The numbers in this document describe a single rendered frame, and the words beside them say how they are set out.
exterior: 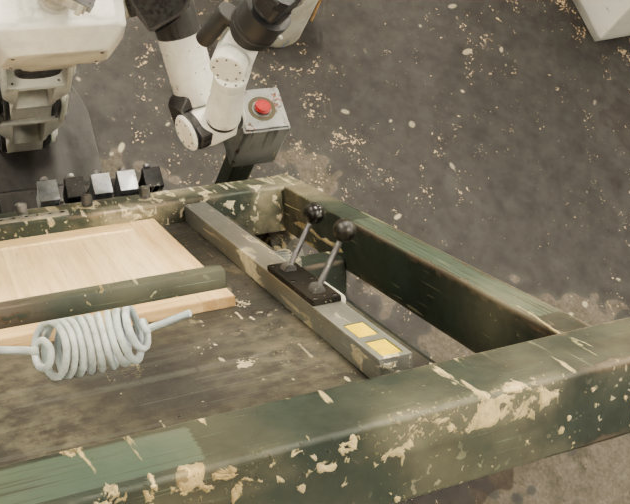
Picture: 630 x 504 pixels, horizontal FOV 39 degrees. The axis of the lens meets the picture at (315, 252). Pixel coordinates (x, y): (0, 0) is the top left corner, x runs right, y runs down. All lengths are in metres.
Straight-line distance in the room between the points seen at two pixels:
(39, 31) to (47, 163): 1.20
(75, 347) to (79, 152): 2.04
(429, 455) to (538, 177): 2.74
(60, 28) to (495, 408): 1.10
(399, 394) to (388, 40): 2.82
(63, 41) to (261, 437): 1.04
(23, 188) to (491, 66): 1.96
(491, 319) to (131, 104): 2.08
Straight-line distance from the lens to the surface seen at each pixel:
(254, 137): 2.16
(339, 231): 1.38
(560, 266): 3.49
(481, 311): 1.40
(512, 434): 1.01
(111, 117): 3.19
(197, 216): 1.93
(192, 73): 1.83
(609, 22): 4.08
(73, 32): 1.74
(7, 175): 2.87
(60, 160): 2.90
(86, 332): 0.92
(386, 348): 1.22
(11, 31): 1.72
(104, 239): 1.91
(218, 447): 0.88
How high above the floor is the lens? 2.70
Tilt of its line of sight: 61 degrees down
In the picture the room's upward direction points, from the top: 35 degrees clockwise
